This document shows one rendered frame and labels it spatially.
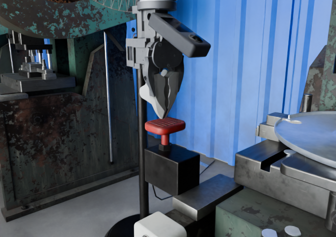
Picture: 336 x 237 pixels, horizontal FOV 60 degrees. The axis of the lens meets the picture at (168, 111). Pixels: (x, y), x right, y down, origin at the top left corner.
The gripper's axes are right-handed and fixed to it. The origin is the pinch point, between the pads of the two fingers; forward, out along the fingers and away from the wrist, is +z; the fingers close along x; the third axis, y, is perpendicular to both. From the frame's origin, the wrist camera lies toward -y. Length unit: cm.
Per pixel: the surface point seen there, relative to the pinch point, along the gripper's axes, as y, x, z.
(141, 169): 53, -34, 41
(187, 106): 118, -132, 39
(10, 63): 294, -52, 11
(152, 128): -0.4, 3.5, 2.2
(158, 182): -1.4, 3.0, 12.9
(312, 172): -29.7, 6.7, -0.2
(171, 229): -11.3, 9.2, 15.0
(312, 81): -8.4, -47.8, -2.1
